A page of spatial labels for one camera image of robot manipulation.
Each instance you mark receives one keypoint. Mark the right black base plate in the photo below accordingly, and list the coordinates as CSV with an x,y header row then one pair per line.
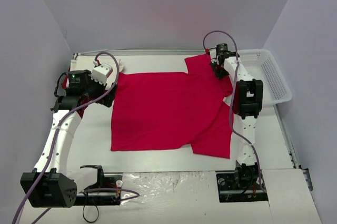
x,y
230,191

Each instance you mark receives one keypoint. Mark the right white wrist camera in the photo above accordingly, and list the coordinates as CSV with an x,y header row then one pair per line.
x,y
211,55

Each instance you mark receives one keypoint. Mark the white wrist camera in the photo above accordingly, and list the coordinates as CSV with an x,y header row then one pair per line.
x,y
101,73
211,55

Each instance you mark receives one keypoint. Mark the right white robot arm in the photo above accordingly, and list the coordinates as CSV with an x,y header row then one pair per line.
x,y
245,106

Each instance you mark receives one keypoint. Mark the white plastic basket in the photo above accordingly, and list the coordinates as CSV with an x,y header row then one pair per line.
x,y
260,64

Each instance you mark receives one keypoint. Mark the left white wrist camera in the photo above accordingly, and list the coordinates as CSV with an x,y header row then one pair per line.
x,y
101,73

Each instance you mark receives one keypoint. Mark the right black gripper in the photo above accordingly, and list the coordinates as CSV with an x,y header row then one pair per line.
x,y
218,68

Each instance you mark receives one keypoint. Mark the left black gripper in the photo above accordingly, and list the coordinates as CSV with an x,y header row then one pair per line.
x,y
107,95

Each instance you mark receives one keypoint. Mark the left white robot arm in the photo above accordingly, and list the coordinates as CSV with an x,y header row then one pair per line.
x,y
49,185

